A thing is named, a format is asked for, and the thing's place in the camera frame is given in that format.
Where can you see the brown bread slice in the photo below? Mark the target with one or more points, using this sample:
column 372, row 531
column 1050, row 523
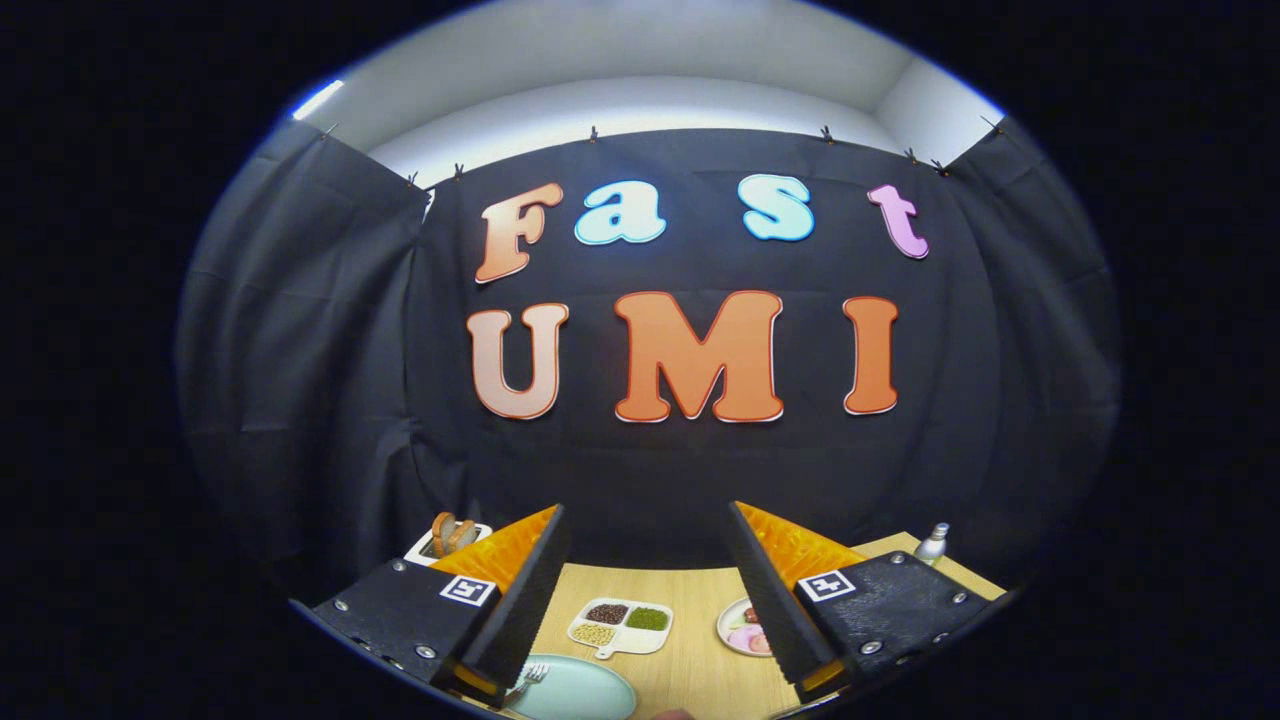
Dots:
column 466, row 535
column 443, row 532

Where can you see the black backdrop cloth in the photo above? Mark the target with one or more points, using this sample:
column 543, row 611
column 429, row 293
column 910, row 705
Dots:
column 640, row 480

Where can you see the white toaster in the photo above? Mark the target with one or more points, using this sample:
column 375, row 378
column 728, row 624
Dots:
column 420, row 550

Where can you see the row of small black clips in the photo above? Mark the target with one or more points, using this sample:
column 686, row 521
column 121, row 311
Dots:
column 593, row 133

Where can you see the white divided dish of beans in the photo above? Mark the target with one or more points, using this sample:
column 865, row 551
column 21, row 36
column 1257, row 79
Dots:
column 620, row 628

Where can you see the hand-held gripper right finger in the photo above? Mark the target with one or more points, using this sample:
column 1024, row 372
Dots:
column 770, row 610

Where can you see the pale green round plate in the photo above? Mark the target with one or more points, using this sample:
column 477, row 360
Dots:
column 585, row 692

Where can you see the green label bottle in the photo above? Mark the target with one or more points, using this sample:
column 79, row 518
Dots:
column 932, row 545

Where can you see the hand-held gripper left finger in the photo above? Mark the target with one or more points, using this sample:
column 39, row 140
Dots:
column 525, row 610

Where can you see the ceiling light strip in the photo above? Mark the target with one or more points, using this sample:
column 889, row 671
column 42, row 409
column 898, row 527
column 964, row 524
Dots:
column 318, row 100

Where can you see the white plate of meat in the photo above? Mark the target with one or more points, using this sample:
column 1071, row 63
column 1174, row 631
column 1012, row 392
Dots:
column 742, row 635

